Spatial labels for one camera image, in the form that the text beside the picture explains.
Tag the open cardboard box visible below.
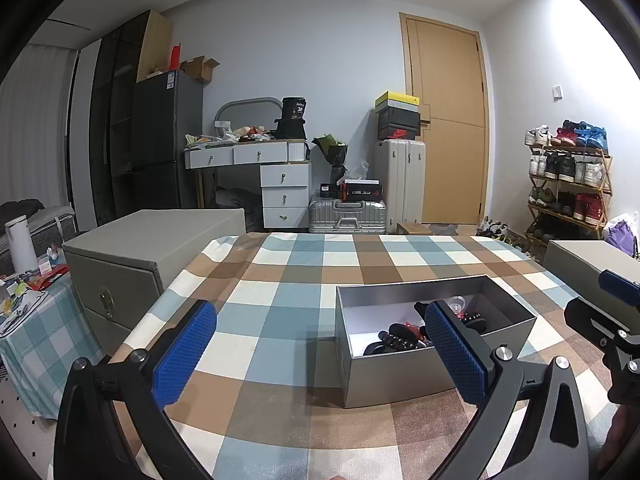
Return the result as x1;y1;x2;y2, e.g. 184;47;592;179
180;56;221;85

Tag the red packet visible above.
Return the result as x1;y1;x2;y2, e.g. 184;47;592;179
29;265;69;291

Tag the wooden door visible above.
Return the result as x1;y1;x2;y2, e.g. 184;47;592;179
399;12;488;225

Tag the grey storage cabinet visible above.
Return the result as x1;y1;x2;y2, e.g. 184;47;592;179
542;239;640;306
61;208;247;356

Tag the black and red shoebox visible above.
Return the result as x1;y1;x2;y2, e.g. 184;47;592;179
377;122;419;142

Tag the silver cardboard box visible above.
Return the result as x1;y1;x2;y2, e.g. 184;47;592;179
335;275;538;409

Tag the wrapped flower bouquet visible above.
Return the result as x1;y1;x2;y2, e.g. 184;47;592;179
312;133;349;186

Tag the blue brown checked tablecloth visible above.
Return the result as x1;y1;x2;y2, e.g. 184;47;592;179
107;232;640;480

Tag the teal checked side table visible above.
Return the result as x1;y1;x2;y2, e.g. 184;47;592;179
0;262;101;418

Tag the white curtain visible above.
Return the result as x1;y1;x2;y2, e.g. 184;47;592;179
0;42;77;211

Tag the black bucket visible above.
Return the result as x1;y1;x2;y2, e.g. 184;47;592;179
273;96;308;141

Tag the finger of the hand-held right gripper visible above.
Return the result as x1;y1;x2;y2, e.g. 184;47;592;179
599;269;640;306
564;296;640;357

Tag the dark clothes pile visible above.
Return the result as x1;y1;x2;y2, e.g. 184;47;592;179
0;199;47;222

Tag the purple bag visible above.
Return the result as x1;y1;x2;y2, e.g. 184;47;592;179
602;214;640;261

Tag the dark grey refrigerator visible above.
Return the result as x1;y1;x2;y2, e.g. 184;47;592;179
131;71;204;211

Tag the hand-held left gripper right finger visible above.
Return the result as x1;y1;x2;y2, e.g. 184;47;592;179
424;301;593;480

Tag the black box with red print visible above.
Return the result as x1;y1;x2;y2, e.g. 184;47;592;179
339;180;383;201

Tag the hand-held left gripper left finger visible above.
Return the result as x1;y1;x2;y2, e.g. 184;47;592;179
54;300;218;480

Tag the wooden shoe rack with shoes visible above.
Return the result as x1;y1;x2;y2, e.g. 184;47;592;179
524;120;611;241

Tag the white suitcase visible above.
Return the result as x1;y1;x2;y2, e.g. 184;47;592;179
375;139;427;233

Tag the yellow shoebox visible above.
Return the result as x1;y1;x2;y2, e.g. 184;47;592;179
375;91;420;110

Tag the arched mirror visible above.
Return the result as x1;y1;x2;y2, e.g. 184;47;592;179
214;96;286;137

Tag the white tumbler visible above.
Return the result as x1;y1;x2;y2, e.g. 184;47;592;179
5;215;39;273

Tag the white dressing table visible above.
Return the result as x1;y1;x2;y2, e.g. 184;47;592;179
184;139;312;231

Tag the black spiral hair tie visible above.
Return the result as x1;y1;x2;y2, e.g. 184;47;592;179
457;312;488;335
378;329;432;353

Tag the dark wardrobe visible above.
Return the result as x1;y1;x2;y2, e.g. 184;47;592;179
90;10;173;226

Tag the silver suitcase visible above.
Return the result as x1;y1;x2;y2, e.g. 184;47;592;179
308;199;387;233

